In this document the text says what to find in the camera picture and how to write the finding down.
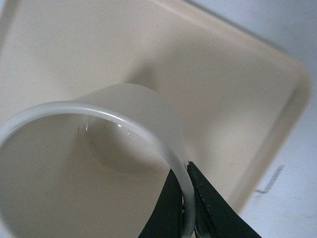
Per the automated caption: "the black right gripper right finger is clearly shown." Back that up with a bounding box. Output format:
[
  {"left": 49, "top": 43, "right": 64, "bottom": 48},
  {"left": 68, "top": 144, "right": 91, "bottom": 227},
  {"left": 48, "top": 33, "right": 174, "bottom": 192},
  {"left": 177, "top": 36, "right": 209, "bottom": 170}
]
[{"left": 187, "top": 162, "right": 260, "bottom": 238}]

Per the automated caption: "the cream mug with black handle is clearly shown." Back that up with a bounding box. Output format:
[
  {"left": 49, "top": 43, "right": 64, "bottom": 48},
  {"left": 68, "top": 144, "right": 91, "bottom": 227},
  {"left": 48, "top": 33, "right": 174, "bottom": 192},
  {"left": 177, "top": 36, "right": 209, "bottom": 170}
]
[{"left": 0, "top": 84, "right": 195, "bottom": 238}]

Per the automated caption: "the beige rectangular plastic tray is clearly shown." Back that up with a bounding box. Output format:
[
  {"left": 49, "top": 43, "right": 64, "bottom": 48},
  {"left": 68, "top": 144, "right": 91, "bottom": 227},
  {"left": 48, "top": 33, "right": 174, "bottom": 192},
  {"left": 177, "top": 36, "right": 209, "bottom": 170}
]
[{"left": 0, "top": 0, "right": 311, "bottom": 212}]

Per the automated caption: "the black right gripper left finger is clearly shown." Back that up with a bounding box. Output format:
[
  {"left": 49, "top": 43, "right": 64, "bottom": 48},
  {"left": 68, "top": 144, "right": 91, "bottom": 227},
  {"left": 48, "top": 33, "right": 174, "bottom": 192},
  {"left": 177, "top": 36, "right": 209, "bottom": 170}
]
[{"left": 139, "top": 170, "right": 183, "bottom": 238}]

